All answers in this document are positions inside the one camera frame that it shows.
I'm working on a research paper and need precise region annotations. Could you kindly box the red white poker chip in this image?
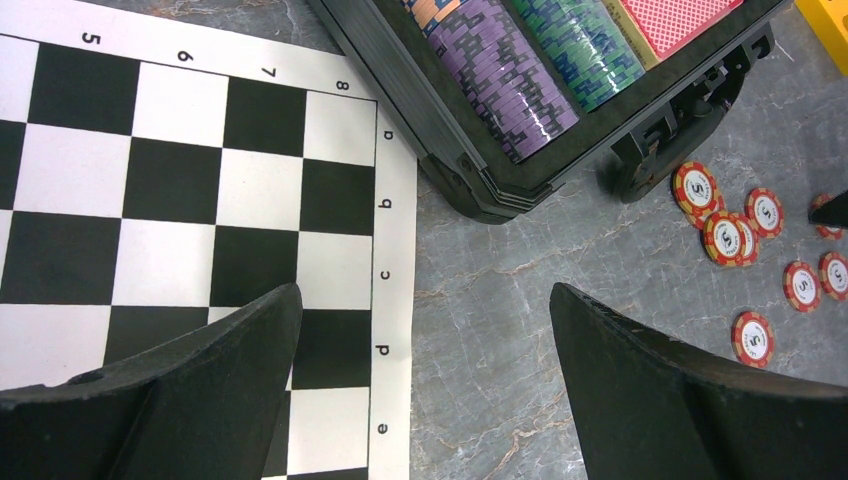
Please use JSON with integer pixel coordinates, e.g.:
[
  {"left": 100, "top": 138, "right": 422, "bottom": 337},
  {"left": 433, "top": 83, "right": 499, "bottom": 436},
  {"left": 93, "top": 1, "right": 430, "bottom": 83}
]
[
  {"left": 810, "top": 193, "right": 845, "bottom": 240},
  {"left": 731, "top": 212, "right": 760, "bottom": 266},
  {"left": 782, "top": 260, "right": 821, "bottom": 313},
  {"left": 731, "top": 311, "right": 776, "bottom": 369},
  {"left": 818, "top": 251, "right": 847, "bottom": 301},
  {"left": 702, "top": 210, "right": 747, "bottom": 266},
  {"left": 671, "top": 161, "right": 726, "bottom": 230},
  {"left": 745, "top": 187, "right": 785, "bottom": 238}
]

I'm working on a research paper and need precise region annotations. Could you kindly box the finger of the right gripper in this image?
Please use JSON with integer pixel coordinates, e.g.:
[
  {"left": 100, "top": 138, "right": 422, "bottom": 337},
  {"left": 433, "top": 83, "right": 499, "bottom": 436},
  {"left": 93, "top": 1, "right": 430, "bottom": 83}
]
[{"left": 808, "top": 191, "right": 847, "bottom": 229}]

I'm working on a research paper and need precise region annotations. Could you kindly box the purple poker chip roll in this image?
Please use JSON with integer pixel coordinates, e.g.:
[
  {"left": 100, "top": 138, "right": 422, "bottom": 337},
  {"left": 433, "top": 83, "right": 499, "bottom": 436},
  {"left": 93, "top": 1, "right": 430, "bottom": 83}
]
[{"left": 425, "top": 1, "right": 579, "bottom": 164}]

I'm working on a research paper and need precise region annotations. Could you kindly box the red playing card deck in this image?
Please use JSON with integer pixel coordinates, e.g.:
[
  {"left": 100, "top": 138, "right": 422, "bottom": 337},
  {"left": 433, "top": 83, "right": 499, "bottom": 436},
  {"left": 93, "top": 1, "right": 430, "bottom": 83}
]
[{"left": 602, "top": 0, "right": 743, "bottom": 70}]

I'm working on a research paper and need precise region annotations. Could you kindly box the yellow triangle toy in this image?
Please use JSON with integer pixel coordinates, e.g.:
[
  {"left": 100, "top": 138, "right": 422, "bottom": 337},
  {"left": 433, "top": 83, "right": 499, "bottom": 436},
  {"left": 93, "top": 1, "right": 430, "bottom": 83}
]
[{"left": 795, "top": 0, "right": 847, "bottom": 76}]

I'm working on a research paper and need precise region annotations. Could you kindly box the black poker carrying case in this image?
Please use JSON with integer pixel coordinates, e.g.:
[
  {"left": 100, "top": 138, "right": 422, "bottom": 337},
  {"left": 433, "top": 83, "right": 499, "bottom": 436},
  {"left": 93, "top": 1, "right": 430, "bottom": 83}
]
[{"left": 312, "top": 1, "right": 780, "bottom": 224}]

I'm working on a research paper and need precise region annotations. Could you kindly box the pink brown chip roll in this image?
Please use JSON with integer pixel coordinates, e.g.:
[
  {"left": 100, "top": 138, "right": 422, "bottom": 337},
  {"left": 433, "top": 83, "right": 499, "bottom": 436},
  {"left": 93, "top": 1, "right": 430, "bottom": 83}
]
[{"left": 400, "top": 0, "right": 465, "bottom": 37}]

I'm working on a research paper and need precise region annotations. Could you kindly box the black white chessboard mat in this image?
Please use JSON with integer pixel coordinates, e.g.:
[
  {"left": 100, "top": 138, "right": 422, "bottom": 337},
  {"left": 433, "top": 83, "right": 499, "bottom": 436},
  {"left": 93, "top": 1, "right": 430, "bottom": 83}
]
[{"left": 1, "top": 1, "right": 416, "bottom": 479}]

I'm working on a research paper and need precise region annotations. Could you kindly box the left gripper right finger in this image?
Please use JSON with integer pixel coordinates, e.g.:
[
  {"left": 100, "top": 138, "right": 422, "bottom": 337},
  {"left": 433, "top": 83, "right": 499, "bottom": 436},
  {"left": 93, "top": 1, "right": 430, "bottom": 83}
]
[{"left": 549, "top": 283, "right": 847, "bottom": 479}]

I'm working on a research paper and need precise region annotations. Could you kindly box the teal poker chip roll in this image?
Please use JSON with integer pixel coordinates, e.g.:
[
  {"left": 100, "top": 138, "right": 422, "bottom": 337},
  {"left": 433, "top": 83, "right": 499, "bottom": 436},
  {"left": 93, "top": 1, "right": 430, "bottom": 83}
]
[{"left": 513, "top": 0, "right": 646, "bottom": 112}]

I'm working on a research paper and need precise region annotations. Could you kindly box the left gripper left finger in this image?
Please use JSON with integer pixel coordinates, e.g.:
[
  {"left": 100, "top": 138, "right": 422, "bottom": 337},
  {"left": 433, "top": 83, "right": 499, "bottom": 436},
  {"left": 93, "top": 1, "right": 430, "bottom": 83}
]
[{"left": 1, "top": 283, "right": 303, "bottom": 479}]

